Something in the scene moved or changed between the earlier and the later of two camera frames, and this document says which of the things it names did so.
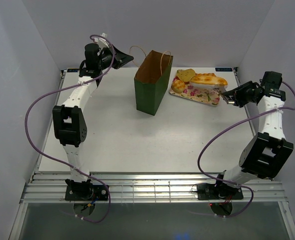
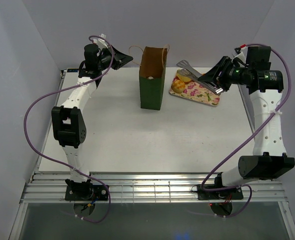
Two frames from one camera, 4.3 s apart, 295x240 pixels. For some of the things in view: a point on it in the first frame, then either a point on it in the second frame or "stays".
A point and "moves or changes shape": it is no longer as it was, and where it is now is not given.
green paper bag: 151,80 moves or changes shape
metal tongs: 220,91 → 193,75
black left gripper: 120,58 stays
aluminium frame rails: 146,187 stays
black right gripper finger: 238,88 → 214,75
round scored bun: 178,86 stays
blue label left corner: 73,70 stays
